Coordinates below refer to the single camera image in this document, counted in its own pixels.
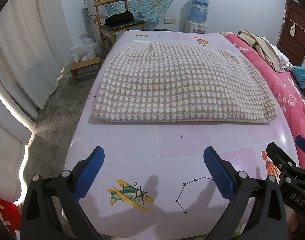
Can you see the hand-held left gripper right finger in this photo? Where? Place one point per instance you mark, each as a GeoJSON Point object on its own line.
{"type": "Point", "coordinates": [220, 172]}

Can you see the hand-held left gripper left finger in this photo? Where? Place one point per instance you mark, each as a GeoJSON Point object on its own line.
{"type": "Point", "coordinates": [90, 175]}

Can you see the beige white checked sweater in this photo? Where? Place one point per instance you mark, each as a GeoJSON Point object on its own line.
{"type": "Point", "coordinates": [180, 85]}

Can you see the person's right forearm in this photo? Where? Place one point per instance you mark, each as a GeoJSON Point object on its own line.
{"type": "Point", "coordinates": [293, 222]}

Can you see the beige clothes pile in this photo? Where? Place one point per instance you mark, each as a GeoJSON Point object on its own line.
{"type": "Point", "coordinates": [265, 50]}

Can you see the pink floral blanket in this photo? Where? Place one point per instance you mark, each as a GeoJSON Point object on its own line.
{"type": "Point", "coordinates": [280, 92]}

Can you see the red box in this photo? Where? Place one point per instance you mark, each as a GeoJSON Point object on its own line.
{"type": "Point", "coordinates": [6, 212]}

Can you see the brown door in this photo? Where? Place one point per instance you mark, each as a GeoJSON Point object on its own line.
{"type": "Point", "coordinates": [292, 47]}

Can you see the small wooden stool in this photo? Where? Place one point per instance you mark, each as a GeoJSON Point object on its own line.
{"type": "Point", "coordinates": [86, 63]}

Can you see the cream hanging cloth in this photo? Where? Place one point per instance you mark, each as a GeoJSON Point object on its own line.
{"type": "Point", "coordinates": [293, 30]}

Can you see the clear plastic bags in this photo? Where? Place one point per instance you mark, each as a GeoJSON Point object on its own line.
{"type": "Point", "coordinates": [86, 48]}

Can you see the wooden chair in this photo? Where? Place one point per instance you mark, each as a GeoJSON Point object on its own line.
{"type": "Point", "coordinates": [110, 30]}

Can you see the white curtain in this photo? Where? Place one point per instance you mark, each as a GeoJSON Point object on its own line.
{"type": "Point", "coordinates": [25, 42]}

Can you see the black object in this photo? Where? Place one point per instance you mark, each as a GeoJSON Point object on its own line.
{"type": "Point", "coordinates": [162, 30]}

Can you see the black bag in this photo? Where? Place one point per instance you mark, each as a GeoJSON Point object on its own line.
{"type": "Point", "coordinates": [120, 18]}

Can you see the clear plastic bottle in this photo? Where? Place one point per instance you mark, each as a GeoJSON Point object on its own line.
{"type": "Point", "coordinates": [147, 25]}

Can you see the white checked floral cloth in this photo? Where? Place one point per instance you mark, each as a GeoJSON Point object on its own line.
{"type": "Point", "coordinates": [92, 12]}

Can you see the wall hook rail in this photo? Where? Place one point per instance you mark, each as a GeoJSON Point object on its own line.
{"type": "Point", "coordinates": [302, 27]}

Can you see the wall socket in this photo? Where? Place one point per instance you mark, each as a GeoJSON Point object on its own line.
{"type": "Point", "coordinates": [170, 21]}

